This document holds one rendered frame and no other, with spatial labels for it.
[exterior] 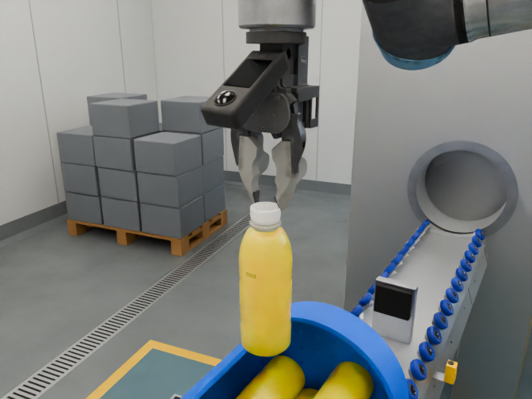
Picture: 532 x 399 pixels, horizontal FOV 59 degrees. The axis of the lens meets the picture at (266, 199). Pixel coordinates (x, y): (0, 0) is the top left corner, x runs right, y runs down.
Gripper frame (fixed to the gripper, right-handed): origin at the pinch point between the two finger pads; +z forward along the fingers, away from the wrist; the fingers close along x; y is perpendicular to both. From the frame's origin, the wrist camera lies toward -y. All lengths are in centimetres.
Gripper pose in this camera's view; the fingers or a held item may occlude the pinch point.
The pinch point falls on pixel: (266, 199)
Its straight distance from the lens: 59.3
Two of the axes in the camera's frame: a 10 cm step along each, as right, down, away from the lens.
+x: -8.6, -1.6, 4.9
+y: 5.2, -2.5, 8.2
